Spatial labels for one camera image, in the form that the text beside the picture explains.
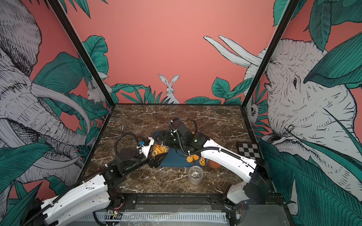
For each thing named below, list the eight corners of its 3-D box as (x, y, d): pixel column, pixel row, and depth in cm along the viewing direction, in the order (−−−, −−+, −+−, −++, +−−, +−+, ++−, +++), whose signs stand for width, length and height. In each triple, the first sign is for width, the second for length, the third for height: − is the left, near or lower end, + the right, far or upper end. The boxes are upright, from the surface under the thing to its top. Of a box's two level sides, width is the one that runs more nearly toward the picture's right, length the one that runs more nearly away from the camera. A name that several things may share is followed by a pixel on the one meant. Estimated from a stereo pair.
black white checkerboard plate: (240, 160, 92) (241, 158, 89) (236, 144, 100) (237, 141, 97) (261, 160, 92) (263, 158, 90) (255, 144, 100) (257, 141, 97)
